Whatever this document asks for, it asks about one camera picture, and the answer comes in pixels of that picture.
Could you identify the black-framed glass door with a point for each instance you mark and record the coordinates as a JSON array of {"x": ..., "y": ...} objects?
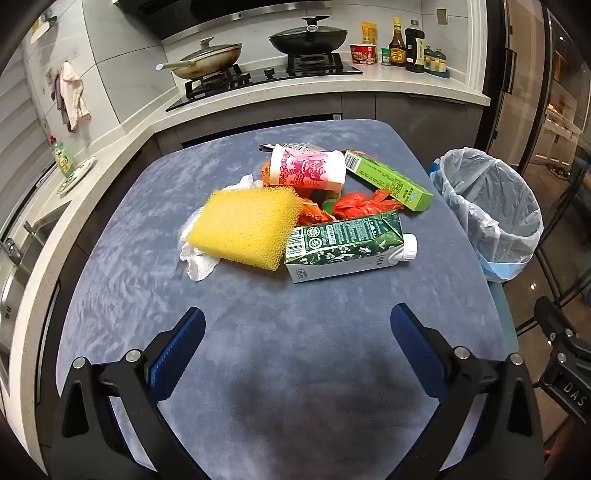
[{"x": 531, "y": 101}]

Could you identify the black wok lid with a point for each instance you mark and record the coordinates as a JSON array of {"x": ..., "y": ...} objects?
[{"x": 307, "y": 31}]

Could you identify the crumpled white paper towel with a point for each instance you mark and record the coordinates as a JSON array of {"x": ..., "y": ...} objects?
[{"x": 198, "y": 263}]

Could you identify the yellow sponge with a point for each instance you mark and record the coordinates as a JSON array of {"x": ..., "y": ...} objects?
[{"x": 244, "y": 226}]

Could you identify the wall socket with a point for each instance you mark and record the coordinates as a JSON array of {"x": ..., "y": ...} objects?
[{"x": 442, "y": 16}]

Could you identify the dark soy sauce bottle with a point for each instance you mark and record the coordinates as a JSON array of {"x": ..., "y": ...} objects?
[{"x": 414, "y": 50}]

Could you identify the steel kitchen sink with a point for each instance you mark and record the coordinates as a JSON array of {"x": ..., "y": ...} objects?
[{"x": 23, "y": 277}]

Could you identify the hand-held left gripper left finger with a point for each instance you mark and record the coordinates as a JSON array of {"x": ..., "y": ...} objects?
[{"x": 178, "y": 350}]

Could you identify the steel faucet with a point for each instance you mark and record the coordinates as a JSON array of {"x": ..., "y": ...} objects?
[{"x": 11, "y": 247}]

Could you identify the green seasoning jar rack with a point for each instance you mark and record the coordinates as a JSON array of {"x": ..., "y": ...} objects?
[{"x": 436, "y": 62}]

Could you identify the yellow food packet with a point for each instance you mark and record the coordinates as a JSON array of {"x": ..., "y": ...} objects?
[{"x": 369, "y": 33}]

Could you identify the green drink carton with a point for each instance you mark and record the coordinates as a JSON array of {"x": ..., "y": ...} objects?
[{"x": 341, "y": 244}]

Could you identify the blue trash bin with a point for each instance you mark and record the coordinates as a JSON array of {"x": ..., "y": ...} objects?
[{"x": 503, "y": 273}]

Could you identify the red instant noodle cup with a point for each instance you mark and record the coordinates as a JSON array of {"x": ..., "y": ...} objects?
[{"x": 364, "y": 54}]

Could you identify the white bin liner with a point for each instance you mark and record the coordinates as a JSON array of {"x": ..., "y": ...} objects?
[{"x": 489, "y": 207}]

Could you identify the white counter with grey cabinets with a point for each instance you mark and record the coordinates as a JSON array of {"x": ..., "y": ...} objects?
[{"x": 415, "y": 87}]

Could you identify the black range hood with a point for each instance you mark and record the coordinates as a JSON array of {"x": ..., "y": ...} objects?
[{"x": 323, "y": 4}]

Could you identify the long green cardboard box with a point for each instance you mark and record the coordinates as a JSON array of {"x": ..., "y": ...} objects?
[{"x": 392, "y": 182}]

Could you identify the small green bottle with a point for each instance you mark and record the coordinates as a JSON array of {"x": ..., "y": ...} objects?
[{"x": 328, "y": 206}]

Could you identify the black wok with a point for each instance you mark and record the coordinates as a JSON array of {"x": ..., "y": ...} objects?
[{"x": 307, "y": 46}]

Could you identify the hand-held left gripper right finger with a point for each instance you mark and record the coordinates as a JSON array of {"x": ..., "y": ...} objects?
[{"x": 415, "y": 346}]

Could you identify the grey hanging cloth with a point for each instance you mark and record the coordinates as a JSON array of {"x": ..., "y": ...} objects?
[{"x": 55, "y": 92}]

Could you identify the brown sauce bottle yellow cap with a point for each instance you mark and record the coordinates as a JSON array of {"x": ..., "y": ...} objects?
[{"x": 397, "y": 50}]

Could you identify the orange snack wrapper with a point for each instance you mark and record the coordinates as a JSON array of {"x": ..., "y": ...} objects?
[{"x": 311, "y": 213}]

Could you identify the glass pan lid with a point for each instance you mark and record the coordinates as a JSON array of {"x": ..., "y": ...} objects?
[{"x": 210, "y": 51}]

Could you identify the red plastic bag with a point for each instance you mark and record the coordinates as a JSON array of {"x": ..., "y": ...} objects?
[{"x": 355, "y": 205}]

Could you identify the black gas stove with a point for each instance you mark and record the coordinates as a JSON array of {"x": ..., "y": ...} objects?
[{"x": 258, "y": 79}]

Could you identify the silver snack wrapper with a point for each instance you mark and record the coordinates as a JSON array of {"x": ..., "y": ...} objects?
[{"x": 265, "y": 148}]

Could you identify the green dish soap bottle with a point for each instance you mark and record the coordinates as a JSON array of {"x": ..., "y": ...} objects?
[{"x": 63, "y": 159}]

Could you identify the small green-capped jar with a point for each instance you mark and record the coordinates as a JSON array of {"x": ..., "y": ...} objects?
[{"x": 385, "y": 56}]

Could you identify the white plate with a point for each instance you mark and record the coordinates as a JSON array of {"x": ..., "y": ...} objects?
[{"x": 78, "y": 177}]

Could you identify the pink patterned paper cup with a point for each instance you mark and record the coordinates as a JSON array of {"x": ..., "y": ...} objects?
[{"x": 309, "y": 168}]

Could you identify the pink hanging cloth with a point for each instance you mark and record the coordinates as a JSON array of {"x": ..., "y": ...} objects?
[{"x": 73, "y": 97}]

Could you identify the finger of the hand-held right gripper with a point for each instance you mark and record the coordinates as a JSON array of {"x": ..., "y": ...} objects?
[{"x": 570, "y": 346}]

